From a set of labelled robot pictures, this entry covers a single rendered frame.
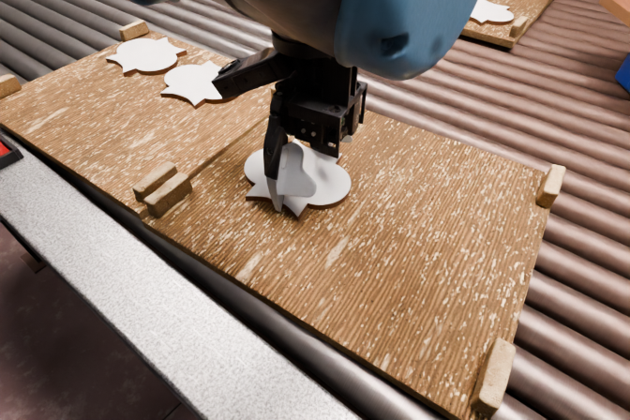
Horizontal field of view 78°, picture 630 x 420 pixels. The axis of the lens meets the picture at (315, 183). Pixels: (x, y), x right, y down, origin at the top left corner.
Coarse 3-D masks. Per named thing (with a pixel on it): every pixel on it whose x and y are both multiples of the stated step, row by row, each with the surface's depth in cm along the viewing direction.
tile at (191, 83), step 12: (168, 72) 69; (180, 72) 69; (192, 72) 69; (204, 72) 69; (216, 72) 69; (168, 84) 66; (180, 84) 66; (192, 84) 66; (204, 84) 66; (168, 96) 65; (180, 96) 64; (192, 96) 63; (204, 96) 63; (216, 96) 63
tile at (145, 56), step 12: (120, 48) 75; (132, 48) 75; (144, 48) 75; (156, 48) 75; (168, 48) 75; (108, 60) 73; (120, 60) 72; (132, 60) 72; (144, 60) 72; (156, 60) 72; (168, 60) 72; (132, 72) 70; (144, 72) 70; (156, 72) 70
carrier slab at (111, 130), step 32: (96, 64) 73; (192, 64) 73; (224, 64) 73; (32, 96) 65; (64, 96) 65; (96, 96) 65; (128, 96) 65; (160, 96) 65; (256, 96) 65; (32, 128) 59; (64, 128) 59; (96, 128) 59; (128, 128) 59; (160, 128) 59; (192, 128) 59; (224, 128) 59; (64, 160) 54; (96, 160) 54; (128, 160) 54; (160, 160) 54; (192, 160) 54; (128, 192) 50
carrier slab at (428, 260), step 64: (256, 128) 59; (384, 128) 59; (192, 192) 50; (384, 192) 50; (448, 192) 50; (512, 192) 50; (192, 256) 44; (256, 256) 43; (320, 256) 43; (384, 256) 43; (448, 256) 43; (512, 256) 43; (320, 320) 38; (384, 320) 38; (448, 320) 38; (512, 320) 38; (448, 384) 34
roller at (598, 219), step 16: (64, 0) 104; (80, 0) 100; (112, 16) 94; (128, 16) 92; (160, 32) 86; (208, 48) 81; (560, 192) 52; (560, 208) 51; (576, 208) 50; (592, 208) 50; (592, 224) 49; (608, 224) 49; (624, 224) 48; (624, 240) 48
